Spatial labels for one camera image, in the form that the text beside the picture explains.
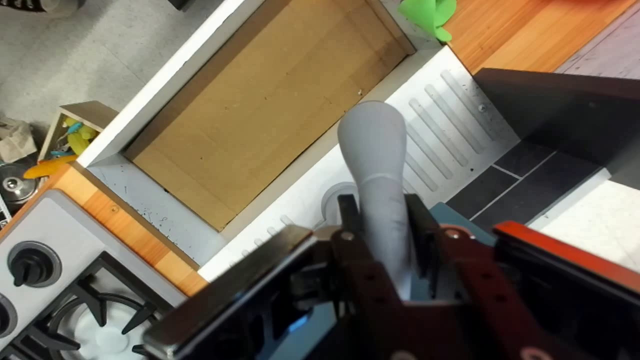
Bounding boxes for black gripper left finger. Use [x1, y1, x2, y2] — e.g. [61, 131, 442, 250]
[329, 192, 408, 360]

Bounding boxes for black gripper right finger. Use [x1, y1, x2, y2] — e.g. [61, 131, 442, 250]
[407, 192, 556, 360]

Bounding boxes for grey toy kitchen tap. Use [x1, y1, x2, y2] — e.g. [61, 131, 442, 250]
[318, 98, 445, 303]

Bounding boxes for white toy kitchen sink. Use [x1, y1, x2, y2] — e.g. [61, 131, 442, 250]
[77, 0, 522, 283]

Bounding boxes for green toy leaf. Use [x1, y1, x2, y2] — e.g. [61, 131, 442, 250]
[398, 0, 460, 45]

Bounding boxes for black stove burner grate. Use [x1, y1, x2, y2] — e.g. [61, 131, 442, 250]
[8, 252, 176, 360]

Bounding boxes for wooden box of toys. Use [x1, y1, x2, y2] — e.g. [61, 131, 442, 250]
[37, 98, 123, 185]

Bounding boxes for grey toy stove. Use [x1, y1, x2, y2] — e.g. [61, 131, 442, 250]
[0, 188, 191, 360]

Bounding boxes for small metal pot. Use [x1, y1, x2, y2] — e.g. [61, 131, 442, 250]
[0, 172, 37, 210]

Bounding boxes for crumpled paper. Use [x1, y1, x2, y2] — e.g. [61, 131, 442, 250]
[0, 119, 40, 167]

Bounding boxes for grey metal mount plate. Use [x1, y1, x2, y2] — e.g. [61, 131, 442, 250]
[142, 225, 317, 356]

